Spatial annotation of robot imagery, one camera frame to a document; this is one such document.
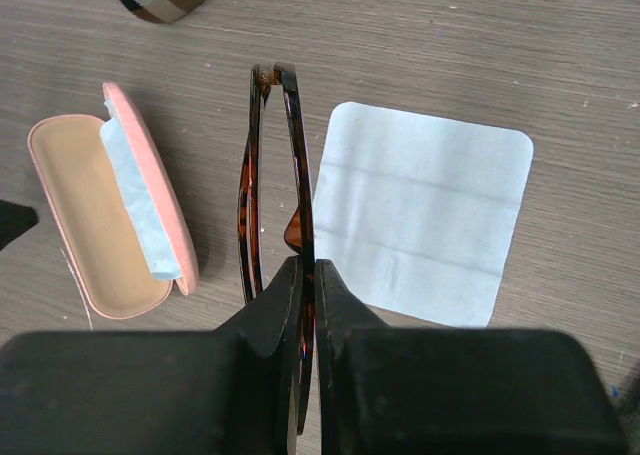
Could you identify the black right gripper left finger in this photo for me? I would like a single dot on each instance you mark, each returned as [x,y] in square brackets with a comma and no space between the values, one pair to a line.
[232,390]

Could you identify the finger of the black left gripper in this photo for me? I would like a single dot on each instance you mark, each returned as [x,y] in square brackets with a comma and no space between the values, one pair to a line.
[15,220]

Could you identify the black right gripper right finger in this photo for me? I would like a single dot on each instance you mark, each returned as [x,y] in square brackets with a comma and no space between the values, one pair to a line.
[397,390]

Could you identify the pink glasses case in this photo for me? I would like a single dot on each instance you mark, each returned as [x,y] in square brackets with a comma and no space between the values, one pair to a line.
[101,247]

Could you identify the light blue cloth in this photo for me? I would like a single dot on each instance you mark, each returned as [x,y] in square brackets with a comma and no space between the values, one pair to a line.
[418,212]
[150,232]

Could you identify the tortoiseshell brown sunglasses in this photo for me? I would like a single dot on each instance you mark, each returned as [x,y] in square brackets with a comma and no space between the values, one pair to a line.
[274,210]

